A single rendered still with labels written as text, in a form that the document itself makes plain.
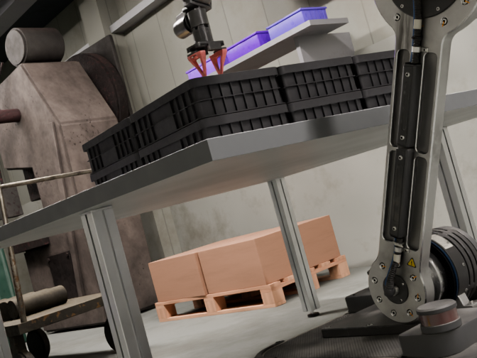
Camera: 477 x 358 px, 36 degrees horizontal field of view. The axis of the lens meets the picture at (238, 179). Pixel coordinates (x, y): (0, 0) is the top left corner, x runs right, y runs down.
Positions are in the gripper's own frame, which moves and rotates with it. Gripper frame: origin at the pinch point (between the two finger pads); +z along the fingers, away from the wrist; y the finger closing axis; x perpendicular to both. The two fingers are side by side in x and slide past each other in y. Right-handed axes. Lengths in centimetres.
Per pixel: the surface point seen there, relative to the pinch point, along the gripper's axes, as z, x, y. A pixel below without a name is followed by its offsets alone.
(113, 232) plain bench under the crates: 39, 10, 51
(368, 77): 11.8, 23.8, -41.4
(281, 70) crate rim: 6.2, 21.0, -7.4
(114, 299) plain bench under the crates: 55, 10, 56
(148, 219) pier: 31, -359, -196
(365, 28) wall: -44, -100, -211
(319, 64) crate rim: 5.8, 22.9, -21.8
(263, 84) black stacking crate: 9.4, 19.6, -0.5
